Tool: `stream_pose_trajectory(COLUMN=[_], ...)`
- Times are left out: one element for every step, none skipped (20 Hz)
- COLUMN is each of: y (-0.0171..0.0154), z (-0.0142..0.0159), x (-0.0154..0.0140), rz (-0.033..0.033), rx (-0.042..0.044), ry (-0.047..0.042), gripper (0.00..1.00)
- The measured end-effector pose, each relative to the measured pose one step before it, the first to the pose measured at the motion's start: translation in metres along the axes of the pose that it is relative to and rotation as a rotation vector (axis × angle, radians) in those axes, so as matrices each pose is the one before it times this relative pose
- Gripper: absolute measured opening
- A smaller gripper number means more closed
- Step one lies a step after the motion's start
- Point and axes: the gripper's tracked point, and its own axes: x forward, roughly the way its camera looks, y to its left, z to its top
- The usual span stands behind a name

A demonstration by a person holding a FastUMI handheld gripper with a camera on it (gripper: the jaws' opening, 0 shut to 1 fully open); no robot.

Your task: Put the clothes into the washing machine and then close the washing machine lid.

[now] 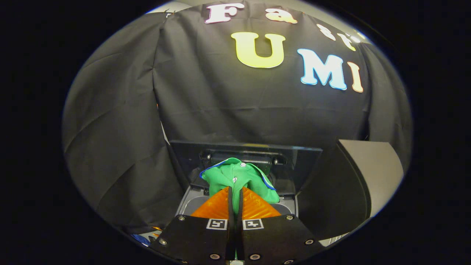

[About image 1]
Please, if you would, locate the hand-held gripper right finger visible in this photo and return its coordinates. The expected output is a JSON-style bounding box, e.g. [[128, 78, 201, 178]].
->
[[235, 187, 326, 265]]

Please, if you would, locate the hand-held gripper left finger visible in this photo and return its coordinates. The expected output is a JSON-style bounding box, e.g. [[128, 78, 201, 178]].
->
[[149, 186, 236, 265]]

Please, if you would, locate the beige cabinet with dark top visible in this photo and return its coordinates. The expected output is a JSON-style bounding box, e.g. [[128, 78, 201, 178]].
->
[[296, 139, 404, 241]]

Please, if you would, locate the black backdrop cloth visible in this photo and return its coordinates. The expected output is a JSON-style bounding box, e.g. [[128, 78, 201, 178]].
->
[[62, 2, 412, 234]]

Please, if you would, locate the green polo shirt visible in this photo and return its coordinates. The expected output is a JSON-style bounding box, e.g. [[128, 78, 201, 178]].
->
[[199, 158, 280, 215]]

